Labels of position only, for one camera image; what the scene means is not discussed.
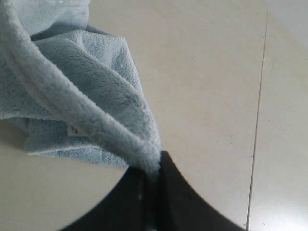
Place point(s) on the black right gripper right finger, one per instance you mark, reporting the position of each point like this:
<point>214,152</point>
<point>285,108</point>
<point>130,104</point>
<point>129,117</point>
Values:
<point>181,208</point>

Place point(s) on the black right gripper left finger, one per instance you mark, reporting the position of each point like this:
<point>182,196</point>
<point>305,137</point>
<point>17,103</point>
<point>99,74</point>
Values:
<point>123,209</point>

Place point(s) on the light blue fluffy towel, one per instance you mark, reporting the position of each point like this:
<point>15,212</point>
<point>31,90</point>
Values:
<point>73,89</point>

